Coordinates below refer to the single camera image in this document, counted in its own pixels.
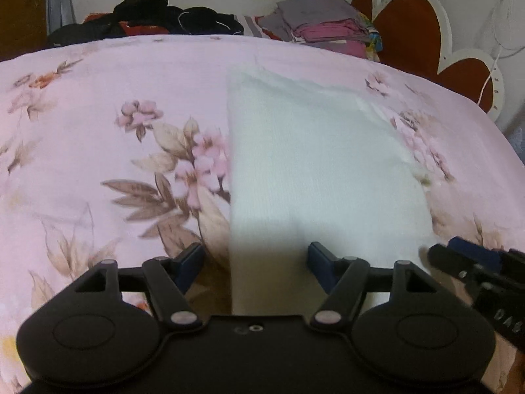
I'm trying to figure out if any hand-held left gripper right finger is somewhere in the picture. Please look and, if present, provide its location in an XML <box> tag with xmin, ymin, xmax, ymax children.
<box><xmin>307</xmin><ymin>242</ymin><xmax>436</xmax><ymax>333</ymax></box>

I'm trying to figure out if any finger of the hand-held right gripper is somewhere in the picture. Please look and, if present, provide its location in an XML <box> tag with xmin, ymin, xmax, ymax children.
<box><xmin>428</xmin><ymin>244</ymin><xmax>478</xmax><ymax>282</ymax></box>
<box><xmin>448</xmin><ymin>236</ymin><xmax>510</xmax><ymax>265</ymax></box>

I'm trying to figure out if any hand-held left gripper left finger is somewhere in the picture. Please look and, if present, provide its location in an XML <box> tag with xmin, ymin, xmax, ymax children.
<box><xmin>74</xmin><ymin>243</ymin><xmax>205</xmax><ymax>332</ymax></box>

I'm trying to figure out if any pale green cloth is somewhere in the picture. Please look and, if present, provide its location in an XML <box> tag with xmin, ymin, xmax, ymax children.
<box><xmin>227</xmin><ymin>63</ymin><xmax>437</xmax><ymax>317</ymax></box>

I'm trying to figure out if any stack of folded clothes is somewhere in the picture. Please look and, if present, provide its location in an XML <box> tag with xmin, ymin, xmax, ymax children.
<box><xmin>256</xmin><ymin>0</ymin><xmax>384</xmax><ymax>60</ymax></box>

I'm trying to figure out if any pile of dark clothes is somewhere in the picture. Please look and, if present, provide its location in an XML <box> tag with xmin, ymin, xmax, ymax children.
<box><xmin>47</xmin><ymin>0</ymin><xmax>245</xmax><ymax>49</ymax></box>

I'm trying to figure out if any pink floral bed sheet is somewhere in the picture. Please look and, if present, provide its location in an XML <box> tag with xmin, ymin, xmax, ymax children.
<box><xmin>0</xmin><ymin>35</ymin><xmax>525</xmax><ymax>394</ymax></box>

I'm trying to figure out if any red and white headboard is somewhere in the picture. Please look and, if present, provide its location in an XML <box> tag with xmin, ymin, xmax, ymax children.
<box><xmin>350</xmin><ymin>0</ymin><xmax>506</xmax><ymax>123</ymax></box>

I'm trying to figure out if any grey striped cloth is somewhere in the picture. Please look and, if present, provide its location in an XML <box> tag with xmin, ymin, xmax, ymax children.
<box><xmin>241</xmin><ymin>15</ymin><xmax>273</xmax><ymax>41</ymax></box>

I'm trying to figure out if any grey curtain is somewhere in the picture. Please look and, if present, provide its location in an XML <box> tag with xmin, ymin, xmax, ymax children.
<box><xmin>45</xmin><ymin>0</ymin><xmax>75</xmax><ymax>35</ymax></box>

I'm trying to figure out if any brown wooden door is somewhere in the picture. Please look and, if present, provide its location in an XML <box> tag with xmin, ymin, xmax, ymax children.
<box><xmin>0</xmin><ymin>0</ymin><xmax>49</xmax><ymax>59</ymax></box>

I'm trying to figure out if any white cable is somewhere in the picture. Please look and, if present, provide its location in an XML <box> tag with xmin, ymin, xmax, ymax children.
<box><xmin>476</xmin><ymin>0</ymin><xmax>518</xmax><ymax>105</ymax></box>

